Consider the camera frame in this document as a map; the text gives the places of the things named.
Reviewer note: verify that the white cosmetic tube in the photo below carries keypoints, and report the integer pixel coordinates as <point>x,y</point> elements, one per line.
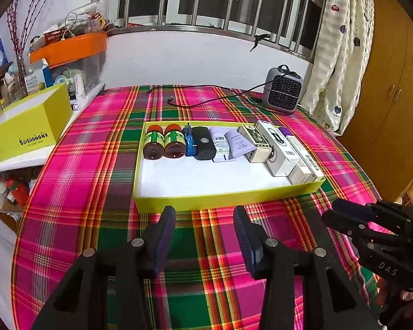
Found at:
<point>239,142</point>

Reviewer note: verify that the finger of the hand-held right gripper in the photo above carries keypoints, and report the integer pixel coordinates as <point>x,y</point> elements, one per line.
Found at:
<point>354,209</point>
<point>344,223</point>

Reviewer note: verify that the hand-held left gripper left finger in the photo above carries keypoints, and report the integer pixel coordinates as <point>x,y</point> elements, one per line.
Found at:
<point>165,233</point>

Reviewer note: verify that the blue and white carton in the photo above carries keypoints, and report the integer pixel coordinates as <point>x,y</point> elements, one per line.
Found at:
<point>38,79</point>

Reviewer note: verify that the grey desktop fan heater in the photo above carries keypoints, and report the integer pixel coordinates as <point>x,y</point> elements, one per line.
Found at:
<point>284,89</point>

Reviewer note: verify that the slim white carton purple end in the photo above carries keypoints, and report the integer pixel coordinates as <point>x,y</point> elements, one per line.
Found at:
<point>309,161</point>

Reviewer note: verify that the black rectangular device round button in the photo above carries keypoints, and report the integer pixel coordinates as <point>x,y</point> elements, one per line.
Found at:
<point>203,144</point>

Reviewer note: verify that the yellow-green cardboard box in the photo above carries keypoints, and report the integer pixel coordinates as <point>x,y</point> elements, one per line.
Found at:
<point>27,123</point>

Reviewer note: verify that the white side shelf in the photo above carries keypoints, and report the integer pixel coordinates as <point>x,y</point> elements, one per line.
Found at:
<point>17,165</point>

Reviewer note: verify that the brown medicine bottle red cap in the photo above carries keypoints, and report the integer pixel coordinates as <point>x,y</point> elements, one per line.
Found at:
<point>153,144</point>
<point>174,142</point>

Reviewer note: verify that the green patterned carton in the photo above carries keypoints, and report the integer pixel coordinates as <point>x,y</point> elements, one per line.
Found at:
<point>256,141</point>

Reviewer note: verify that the clear storage bin orange lid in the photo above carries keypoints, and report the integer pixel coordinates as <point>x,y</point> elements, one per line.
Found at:
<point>68,46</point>

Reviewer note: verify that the large white carton black drawing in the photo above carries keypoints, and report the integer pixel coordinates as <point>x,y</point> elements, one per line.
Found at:
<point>278,151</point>

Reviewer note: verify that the yellow-green shallow box tray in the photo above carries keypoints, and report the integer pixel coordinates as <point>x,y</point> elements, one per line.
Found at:
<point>210,178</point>

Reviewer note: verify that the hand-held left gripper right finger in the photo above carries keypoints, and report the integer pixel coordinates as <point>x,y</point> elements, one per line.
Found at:
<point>242,237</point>

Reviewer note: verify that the pink blossom branches in vase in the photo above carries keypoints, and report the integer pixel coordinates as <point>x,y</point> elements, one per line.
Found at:
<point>20,75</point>

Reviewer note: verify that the metal window grille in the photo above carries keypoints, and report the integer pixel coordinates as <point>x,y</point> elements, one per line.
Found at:
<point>192,29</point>

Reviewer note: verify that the plaid cloth covered desktop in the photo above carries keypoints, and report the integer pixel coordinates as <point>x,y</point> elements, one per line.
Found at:
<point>89,178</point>

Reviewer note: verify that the blue plastic stamp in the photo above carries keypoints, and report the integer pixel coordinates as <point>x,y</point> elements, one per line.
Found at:
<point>190,144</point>

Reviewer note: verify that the wooden wardrobe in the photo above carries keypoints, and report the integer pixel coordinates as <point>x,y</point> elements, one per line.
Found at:
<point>392,92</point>

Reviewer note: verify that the lavender cosmetic tube barcode label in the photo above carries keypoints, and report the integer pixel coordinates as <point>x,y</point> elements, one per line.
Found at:
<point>220,147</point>

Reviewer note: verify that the pile of assorted clutter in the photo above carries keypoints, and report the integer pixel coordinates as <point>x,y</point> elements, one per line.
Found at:
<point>55,36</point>

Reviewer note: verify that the cream heart print curtain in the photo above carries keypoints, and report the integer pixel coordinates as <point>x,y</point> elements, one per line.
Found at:
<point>340,58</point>

